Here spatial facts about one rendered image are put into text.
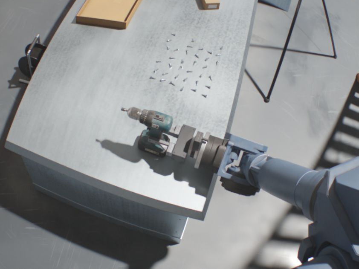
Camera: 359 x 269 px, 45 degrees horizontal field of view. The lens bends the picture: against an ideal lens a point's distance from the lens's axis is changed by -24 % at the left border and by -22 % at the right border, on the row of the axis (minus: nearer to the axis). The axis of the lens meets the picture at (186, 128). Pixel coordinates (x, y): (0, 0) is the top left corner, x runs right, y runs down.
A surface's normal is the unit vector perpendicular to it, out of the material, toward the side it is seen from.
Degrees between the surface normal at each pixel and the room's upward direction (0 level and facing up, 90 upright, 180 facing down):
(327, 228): 90
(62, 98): 0
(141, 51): 0
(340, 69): 0
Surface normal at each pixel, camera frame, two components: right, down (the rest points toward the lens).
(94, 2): 0.09, -0.47
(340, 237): -0.95, 0.22
